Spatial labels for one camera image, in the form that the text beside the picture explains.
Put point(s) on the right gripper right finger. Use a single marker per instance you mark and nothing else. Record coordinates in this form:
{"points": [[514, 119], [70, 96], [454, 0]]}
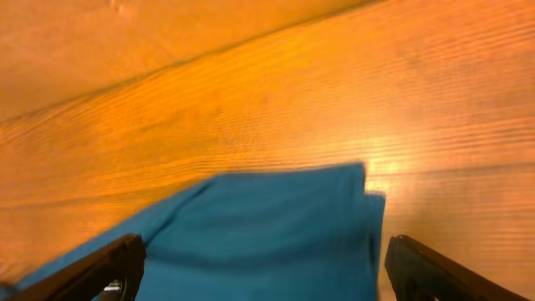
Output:
{"points": [[417, 272]]}

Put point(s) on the dark blue t-shirt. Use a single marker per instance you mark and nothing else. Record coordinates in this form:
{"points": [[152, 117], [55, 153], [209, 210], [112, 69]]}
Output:
{"points": [[301, 235]]}

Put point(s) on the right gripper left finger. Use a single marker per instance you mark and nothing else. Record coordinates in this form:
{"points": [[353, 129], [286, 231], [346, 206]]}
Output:
{"points": [[114, 272]]}

